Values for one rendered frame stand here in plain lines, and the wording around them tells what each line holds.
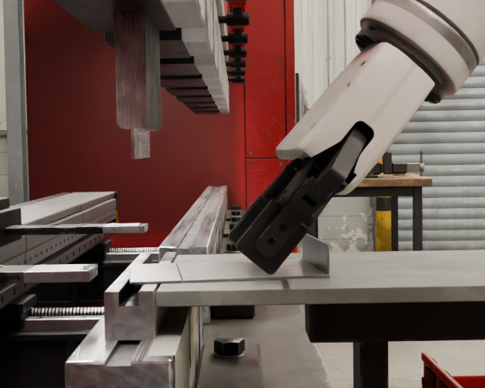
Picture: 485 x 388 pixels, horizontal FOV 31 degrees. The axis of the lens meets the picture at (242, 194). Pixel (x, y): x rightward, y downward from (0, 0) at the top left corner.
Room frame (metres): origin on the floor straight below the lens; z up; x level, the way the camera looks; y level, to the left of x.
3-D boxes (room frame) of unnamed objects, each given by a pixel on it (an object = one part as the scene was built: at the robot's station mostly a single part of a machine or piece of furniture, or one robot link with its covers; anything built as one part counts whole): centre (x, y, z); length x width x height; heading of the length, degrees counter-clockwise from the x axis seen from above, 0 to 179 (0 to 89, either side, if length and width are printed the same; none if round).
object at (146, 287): (0.60, 0.06, 0.99); 0.14 x 0.01 x 0.03; 0
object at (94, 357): (0.67, 0.07, 0.92); 0.39 x 0.06 x 0.10; 0
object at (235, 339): (0.76, 0.01, 0.91); 0.03 x 0.03 x 0.02
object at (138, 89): (0.62, 0.07, 1.13); 0.10 x 0.02 x 0.10; 0
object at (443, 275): (0.62, -0.08, 1.00); 0.26 x 0.18 x 0.01; 90
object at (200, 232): (1.88, 0.07, 0.92); 1.67 x 0.06 x 0.10; 0
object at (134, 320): (0.63, 0.07, 0.99); 0.20 x 0.03 x 0.03; 0
